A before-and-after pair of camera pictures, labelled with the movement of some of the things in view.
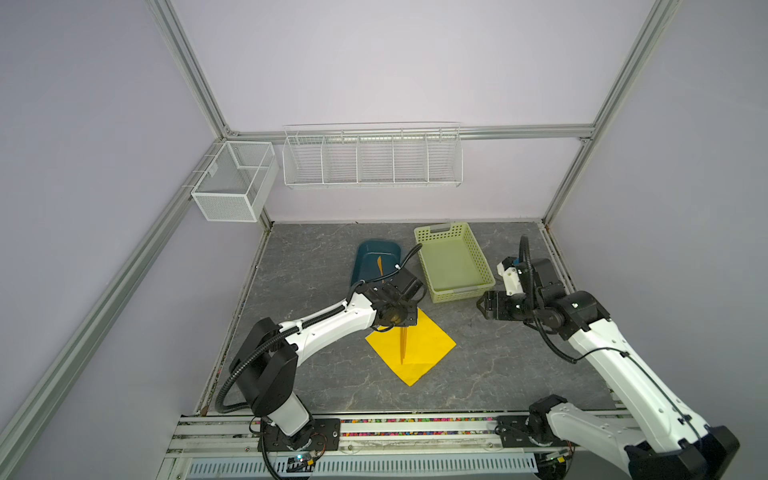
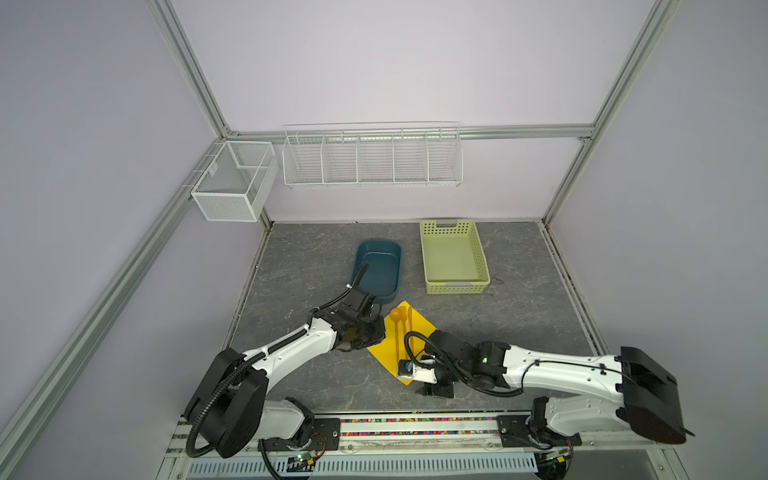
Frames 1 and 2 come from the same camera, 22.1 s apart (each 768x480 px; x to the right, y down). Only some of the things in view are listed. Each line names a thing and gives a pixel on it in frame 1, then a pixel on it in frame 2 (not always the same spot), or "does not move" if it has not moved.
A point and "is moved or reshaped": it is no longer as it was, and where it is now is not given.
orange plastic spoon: x=402 y=343 is moved or reshaped
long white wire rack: x=377 y=154 does not move
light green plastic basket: x=453 y=264 does not move
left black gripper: x=411 y=318 → x=378 y=337
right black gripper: x=496 y=300 → x=434 y=390
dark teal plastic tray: x=375 y=259 does not move
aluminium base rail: x=228 y=446 does not move
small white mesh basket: x=234 y=185 does not move
